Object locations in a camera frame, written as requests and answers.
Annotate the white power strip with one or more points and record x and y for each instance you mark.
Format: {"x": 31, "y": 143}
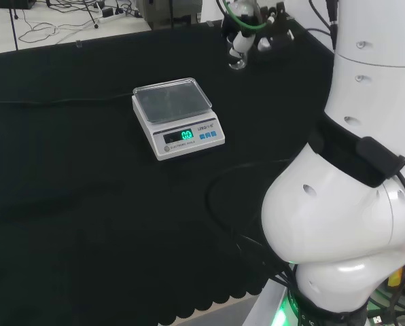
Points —
{"x": 109, "y": 13}

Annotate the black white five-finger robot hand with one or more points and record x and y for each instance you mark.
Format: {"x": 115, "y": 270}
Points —
{"x": 277, "y": 39}

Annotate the yellow stop button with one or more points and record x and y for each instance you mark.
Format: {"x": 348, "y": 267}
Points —
{"x": 398, "y": 276}

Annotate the white electronic balance steel pan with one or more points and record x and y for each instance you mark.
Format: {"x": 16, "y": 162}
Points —
{"x": 175, "y": 115}

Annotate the black bench cloth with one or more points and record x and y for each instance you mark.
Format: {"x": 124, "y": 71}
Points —
{"x": 87, "y": 203}

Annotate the grey equipment box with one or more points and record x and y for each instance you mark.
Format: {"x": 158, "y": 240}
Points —
{"x": 168, "y": 12}

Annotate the black tripod leg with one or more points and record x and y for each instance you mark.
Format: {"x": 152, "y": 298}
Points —
{"x": 15, "y": 23}

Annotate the clear glass beaker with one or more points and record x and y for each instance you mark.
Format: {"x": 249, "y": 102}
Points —
{"x": 238, "y": 64}

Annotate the clear cloth clip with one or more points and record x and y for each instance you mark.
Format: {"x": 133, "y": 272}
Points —
{"x": 210, "y": 23}
{"x": 78, "y": 44}

